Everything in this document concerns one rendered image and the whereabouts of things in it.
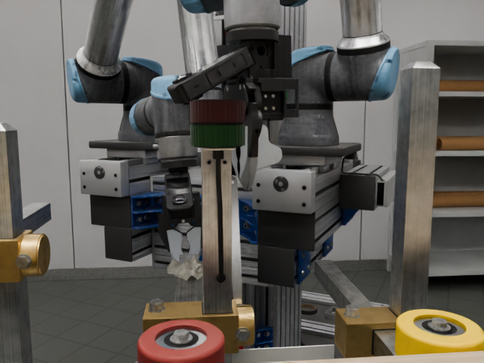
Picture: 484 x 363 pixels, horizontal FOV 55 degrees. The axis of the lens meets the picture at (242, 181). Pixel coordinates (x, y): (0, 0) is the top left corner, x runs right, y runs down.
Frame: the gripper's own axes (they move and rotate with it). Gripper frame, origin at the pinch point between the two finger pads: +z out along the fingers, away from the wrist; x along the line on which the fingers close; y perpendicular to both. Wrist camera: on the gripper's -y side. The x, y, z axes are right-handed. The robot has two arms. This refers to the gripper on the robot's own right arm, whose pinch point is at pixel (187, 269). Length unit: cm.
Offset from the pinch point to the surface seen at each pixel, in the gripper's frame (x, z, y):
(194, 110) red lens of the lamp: -1.6, -24.5, -36.6
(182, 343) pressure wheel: 1.6, -2.8, -43.5
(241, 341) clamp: -5.4, 3.2, -29.6
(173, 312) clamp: 2.5, -1.1, -28.2
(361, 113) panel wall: -131, -46, 221
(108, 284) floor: 49, 55, 233
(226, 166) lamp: -5.0, -18.3, -31.7
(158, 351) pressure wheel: 3.7, -2.9, -45.0
